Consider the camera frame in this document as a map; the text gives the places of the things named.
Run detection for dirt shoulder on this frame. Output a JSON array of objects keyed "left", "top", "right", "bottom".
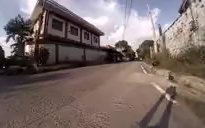
[{"left": 146, "top": 63, "right": 205, "bottom": 128}]

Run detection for low roofed building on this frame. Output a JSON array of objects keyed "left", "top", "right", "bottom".
[{"left": 99, "top": 44, "right": 125, "bottom": 64}]

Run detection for grey asphalt road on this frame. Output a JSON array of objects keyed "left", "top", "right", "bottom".
[{"left": 0, "top": 60, "right": 205, "bottom": 128}]

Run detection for dark distant tree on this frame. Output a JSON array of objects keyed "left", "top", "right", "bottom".
[
  {"left": 136, "top": 39, "right": 156, "bottom": 61},
  {"left": 114, "top": 39, "right": 137, "bottom": 62}
]

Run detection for two-storey building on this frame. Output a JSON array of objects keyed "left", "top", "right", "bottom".
[{"left": 24, "top": 0, "right": 106, "bottom": 66}]

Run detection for pale utility pole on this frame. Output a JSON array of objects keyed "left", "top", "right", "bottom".
[{"left": 146, "top": 3, "right": 159, "bottom": 56}]

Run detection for dark bushes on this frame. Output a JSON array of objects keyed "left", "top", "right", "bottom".
[{"left": 3, "top": 46, "right": 52, "bottom": 76}]

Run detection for leaning wooden pole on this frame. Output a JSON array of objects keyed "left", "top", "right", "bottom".
[{"left": 33, "top": 0, "right": 48, "bottom": 66}]

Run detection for palm tree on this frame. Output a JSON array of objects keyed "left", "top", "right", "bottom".
[{"left": 3, "top": 13, "right": 35, "bottom": 58}]

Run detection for grass verge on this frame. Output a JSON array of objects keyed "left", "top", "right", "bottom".
[{"left": 143, "top": 44, "right": 205, "bottom": 83}]

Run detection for overhead wires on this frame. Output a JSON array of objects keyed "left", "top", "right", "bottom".
[{"left": 121, "top": 0, "right": 134, "bottom": 41}]

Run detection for high stone wall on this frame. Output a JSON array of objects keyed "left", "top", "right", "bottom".
[{"left": 161, "top": 0, "right": 205, "bottom": 58}]

